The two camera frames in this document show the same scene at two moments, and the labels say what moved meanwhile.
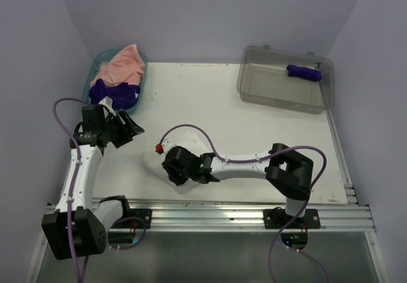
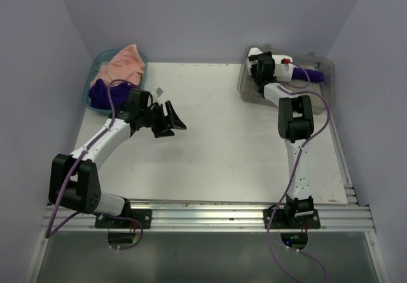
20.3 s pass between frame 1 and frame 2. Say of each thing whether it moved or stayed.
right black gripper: moved
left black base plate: stayed
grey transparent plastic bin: stayed
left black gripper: moved
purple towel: stayed
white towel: moved
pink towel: stayed
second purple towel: stayed
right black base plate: stayed
